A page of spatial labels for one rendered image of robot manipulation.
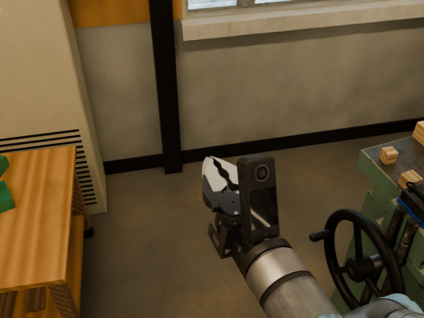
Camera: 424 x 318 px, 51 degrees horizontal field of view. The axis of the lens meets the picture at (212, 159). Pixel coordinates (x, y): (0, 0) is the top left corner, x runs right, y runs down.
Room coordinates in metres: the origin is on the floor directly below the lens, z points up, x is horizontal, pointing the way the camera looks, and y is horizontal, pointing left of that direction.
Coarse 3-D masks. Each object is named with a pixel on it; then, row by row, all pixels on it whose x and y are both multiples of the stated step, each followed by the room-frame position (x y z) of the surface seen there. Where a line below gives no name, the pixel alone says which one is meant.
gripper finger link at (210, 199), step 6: (204, 180) 0.47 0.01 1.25; (204, 186) 0.46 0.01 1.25; (210, 186) 0.46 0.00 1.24; (204, 192) 0.45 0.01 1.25; (210, 192) 0.45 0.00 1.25; (216, 192) 0.45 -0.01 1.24; (204, 198) 0.44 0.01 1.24; (210, 198) 0.44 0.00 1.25; (216, 198) 0.44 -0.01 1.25; (210, 204) 0.43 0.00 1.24; (216, 204) 0.43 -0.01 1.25; (216, 210) 0.42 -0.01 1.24; (222, 210) 0.42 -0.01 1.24
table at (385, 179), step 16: (384, 144) 0.98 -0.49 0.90; (400, 144) 0.98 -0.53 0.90; (416, 144) 0.98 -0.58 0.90; (368, 160) 0.92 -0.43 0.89; (400, 160) 0.91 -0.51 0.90; (416, 160) 0.91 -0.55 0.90; (368, 176) 0.90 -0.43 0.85; (384, 176) 0.85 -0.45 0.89; (384, 192) 0.84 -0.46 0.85; (400, 192) 0.79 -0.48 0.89; (416, 272) 0.58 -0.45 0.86
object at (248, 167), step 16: (240, 160) 0.44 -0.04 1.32; (256, 160) 0.43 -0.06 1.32; (272, 160) 0.44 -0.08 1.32; (240, 176) 0.42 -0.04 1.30; (256, 176) 0.42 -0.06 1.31; (272, 176) 0.42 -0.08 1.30; (240, 192) 0.41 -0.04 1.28; (256, 192) 0.41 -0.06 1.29; (272, 192) 0.41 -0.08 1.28; (240, 208) 0.40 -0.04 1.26; (256, 208) 0.39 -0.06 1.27; (272, 208) 0.40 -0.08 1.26; (256, 224) 0.38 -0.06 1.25; (272, 224) 0.39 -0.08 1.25; (256, 240) 0.37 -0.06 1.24
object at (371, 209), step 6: (366, 198) 0.89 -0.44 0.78; (372, 198) 0.87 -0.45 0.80; (366, 204) 0.88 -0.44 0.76; (372, 204) 0.86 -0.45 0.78; (378, 204) 0.84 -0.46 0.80; (366, 210) 0.87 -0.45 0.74; (372, 210) 0.85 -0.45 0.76; (378, 210) 0.84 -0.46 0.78; (366, 216) 0.87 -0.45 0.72; (372, 216) 0.85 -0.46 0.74; (378, 216) 0.83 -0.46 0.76
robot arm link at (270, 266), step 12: (264, 252) 0.34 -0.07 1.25; (276, 252) 0.34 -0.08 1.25; (288, 252) 0.34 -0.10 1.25; (252, 264) 0.33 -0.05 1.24; (264, 264) 0.32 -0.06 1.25; (276, 264) 0.32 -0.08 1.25; (288, 264) 0.32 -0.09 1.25; (300, 264) 0.33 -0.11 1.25; (252, 276) 0.32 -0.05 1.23; (264, 276) 0.31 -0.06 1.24; (276, 276) 0.31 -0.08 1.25; (252, 288) 0.31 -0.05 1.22; (264, 288) 0.30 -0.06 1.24
